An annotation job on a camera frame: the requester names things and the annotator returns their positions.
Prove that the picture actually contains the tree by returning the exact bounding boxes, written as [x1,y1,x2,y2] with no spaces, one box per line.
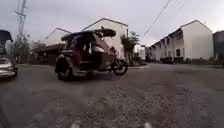
[119,31,141,64]

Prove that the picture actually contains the dark red motor tricycle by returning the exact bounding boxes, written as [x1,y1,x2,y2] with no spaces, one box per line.
[54,28,129,82]

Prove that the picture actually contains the large white gabled house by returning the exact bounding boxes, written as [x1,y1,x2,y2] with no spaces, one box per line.
[81,17,130,62]

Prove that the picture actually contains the small white gabled house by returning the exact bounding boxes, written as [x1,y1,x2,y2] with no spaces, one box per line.
[43,27,73,47]

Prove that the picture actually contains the grey asphalt road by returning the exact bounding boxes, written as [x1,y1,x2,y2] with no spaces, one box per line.
[0,62,224,128]

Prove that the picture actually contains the low dark building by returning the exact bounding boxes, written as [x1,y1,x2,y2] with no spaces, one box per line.
[31,43,67,65]

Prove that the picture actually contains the white row house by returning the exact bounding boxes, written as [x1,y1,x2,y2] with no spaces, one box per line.
[147,19,215,65]

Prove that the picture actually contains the trees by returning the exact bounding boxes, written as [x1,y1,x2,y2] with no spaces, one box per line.
[10,34,33,64]

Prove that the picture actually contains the utility pole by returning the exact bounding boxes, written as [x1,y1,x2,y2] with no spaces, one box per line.
[14,0,30,42]

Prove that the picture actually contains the silver car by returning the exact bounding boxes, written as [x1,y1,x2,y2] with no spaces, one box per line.
[0,56,19,80]

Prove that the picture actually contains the overhead wires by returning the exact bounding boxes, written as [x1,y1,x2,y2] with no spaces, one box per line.
[143,0,188,37]

